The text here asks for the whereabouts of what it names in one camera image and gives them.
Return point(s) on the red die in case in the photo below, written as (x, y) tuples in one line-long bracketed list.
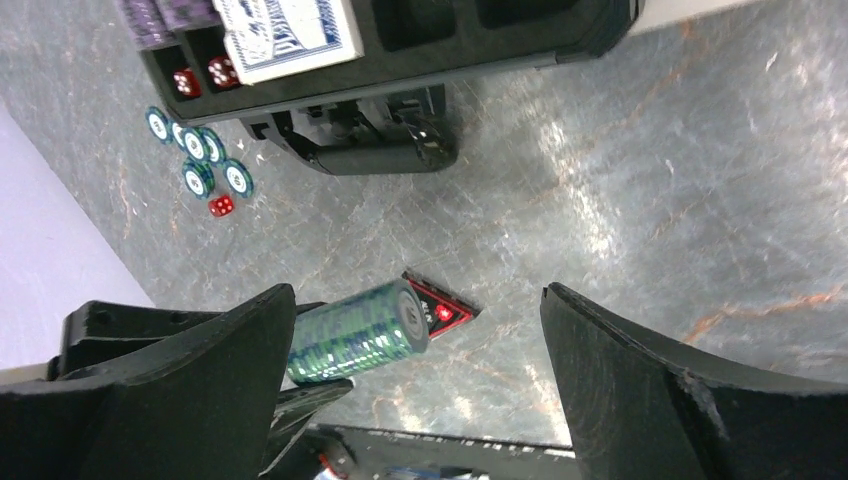
[(222, 72), (186, 83)]

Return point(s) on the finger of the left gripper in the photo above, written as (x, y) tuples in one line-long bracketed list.
[(289, 450), (100, 331)]

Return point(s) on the red die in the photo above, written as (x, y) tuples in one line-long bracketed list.
[(221, 206), (186, 83), (222, 72)]

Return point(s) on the teal chip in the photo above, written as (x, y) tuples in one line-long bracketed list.
[(177, 133), (195, 145), (238, 178), (198, 178), (159, 125), (216, 147)]

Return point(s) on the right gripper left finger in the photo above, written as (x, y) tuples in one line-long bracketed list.
[(196, 405)]

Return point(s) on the red triangular card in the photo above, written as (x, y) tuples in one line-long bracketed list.
[(444, 310)]

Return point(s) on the black poker set case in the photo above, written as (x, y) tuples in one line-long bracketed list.
[(386, 112)]

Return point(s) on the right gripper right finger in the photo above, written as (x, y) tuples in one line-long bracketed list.
[(641, 405)]

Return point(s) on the purple chip stack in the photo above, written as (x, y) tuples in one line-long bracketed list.
[(145, 24), (188, 14)]

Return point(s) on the blue card deck in case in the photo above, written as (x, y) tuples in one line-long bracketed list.
[(270, 39)]

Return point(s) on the green blue chip stack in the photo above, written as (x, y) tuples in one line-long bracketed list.
[(360, 333)]

